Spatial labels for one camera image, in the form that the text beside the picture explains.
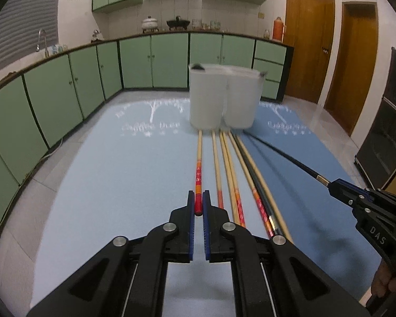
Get black chopstick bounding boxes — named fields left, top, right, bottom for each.
left=229, top=132, right=284, bottom=237
left=244, top=131, right=330, bottom=187

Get red-end bamboo chopstick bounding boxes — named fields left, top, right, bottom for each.
left=219, top=131, right=240, bottom=224
left=228, top=131, right=275, bottom=238
left=212, top=130, right=224, bottom=209
left=194, top=129, right=202, bottom=216

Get black spoon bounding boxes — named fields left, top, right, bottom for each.
left=190, top=63, right=205, bottom=71

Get right hand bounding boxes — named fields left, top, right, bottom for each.
left=371, top=260, right=396, bottom=298

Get dark blue mat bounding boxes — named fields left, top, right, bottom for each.
left=240, top=102, right=381, bottom=300

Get light blue mat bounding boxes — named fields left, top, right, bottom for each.
left=29, top=98, right=275, bottom=317

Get wooden door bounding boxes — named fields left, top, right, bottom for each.
left=324, top=2, right=378, bottom=134
left=284, top=0, right=336, bottom=103

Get white double utensil holder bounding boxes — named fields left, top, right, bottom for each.
left=189, top=63, right=267, bottom=130

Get orange thermos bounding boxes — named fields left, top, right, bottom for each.
left=272, top=16, right=285, bottom=42

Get green lower cabinets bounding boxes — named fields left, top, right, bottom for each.
left=0, top=31, right=294, bottom=224

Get black wok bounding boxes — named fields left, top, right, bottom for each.
left=167, top=16, right=190, bottom=31

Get chrome faucet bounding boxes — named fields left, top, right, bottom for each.
left=36, top=29, right=50, bottom=58

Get white pot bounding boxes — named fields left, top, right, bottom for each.
left=141, top=16, right=159, bottom=34

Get grey window blind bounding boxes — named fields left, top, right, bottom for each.
left=0, top=0, right=58, bottom=70

